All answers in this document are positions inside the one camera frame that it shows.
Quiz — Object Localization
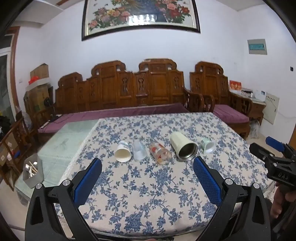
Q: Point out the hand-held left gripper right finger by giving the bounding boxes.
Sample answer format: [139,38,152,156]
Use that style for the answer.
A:
[193,156,271,241]

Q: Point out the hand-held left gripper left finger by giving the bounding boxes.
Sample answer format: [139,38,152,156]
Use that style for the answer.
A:
[25,158,102,241]

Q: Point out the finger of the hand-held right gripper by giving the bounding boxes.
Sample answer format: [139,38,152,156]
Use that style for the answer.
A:
[249,142,279,164]
[265,136,296,160]

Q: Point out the pale green small cup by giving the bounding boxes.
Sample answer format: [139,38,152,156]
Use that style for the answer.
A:
[200,137,216,154]

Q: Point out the white paper cup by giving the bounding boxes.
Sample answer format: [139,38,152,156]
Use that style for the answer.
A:
[115,140,132,163]

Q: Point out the cream insulated steel cup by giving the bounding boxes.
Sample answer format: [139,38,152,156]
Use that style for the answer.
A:
[170,132,198,162]

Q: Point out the red patterned glass cup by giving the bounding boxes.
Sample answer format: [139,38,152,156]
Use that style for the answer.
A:
[148,141,172,165]

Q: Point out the clear plastic cup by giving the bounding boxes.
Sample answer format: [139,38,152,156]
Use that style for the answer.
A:
[132,139,148,162]

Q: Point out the person's right hand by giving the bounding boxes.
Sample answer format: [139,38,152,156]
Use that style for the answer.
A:
[270,183,287,219]

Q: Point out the clear plastic bag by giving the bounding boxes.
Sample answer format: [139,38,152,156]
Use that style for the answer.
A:
[249,119,262,139]

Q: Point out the white electrical cabinet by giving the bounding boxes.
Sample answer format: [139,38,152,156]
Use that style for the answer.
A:
[263,92,280,126]

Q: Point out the wooden side table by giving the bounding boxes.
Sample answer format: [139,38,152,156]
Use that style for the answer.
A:
[250,98,266,127]

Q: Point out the purple armchair cushion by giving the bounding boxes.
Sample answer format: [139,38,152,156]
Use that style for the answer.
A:
[212,104,250,124]

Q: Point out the white device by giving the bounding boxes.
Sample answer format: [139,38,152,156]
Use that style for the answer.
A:
[242,88,267,102]

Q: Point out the grey utensil container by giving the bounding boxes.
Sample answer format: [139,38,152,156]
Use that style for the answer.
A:
[23,154,44,189]

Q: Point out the blue floral tablecloth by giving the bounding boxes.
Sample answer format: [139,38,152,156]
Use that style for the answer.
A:
[55,112,276,239]

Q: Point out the red gift box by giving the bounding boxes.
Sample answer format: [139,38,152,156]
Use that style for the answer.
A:
[229,80,242,94]

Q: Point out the purple sofa cushion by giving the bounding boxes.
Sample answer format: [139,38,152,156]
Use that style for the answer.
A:
[38,103,190,134]

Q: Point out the wooden chair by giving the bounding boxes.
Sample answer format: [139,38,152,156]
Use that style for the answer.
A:
[0,116,38,191]

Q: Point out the carved wooden armchair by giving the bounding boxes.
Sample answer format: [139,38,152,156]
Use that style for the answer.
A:
[184,61,253,140]

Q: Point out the black electric fan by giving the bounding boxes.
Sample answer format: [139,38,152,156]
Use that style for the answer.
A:
[43,97,56,116]

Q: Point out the carved wooden sofa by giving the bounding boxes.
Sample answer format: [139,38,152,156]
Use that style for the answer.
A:
[54,59,193,116]

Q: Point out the large cardboard box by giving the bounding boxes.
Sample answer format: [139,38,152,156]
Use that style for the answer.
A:
[23,85,54,114]

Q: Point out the brown cardboard box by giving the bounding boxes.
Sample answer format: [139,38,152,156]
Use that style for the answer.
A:
[30,63,50,81]

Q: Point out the framed floral painting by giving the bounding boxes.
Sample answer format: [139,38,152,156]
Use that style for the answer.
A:
[81,0,201,42]

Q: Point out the grey wall panel box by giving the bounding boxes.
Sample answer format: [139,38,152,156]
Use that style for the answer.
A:
[247,39,268,55]

